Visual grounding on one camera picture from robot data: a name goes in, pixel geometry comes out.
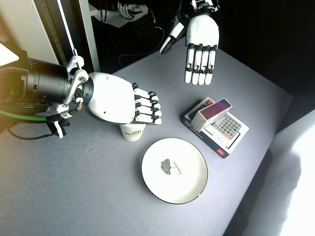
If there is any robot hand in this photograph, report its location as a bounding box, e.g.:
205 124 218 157
159 13 221 86
83 72 163 126

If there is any white paper cup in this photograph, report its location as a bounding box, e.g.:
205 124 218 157
120 122 147 142

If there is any small purple-topped box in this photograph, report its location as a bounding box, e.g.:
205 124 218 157
190 98 233 133

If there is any spare white robot hand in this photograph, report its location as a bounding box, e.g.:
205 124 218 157
117 1 150 20

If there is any white plate dark rim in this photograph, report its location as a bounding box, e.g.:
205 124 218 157
141 137 209 205

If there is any white calculator box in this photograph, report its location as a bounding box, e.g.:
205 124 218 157
181 96 250 159

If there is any white paper sheet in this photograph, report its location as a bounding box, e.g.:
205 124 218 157
94 9 131 29

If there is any white cabinet panel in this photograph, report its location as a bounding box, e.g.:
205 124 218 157
0 0 72 67

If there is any thin black cable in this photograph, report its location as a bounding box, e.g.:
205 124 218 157
118 26 165 68

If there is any black wrist camera white bracket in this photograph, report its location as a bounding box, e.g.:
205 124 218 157
48 118 71 140

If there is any white cabinet post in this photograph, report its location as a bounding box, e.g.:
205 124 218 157
78 0 102 72

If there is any green cable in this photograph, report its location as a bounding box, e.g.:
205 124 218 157
0 110 48 123

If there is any black camera cable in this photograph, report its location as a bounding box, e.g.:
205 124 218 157
7 122 54 141

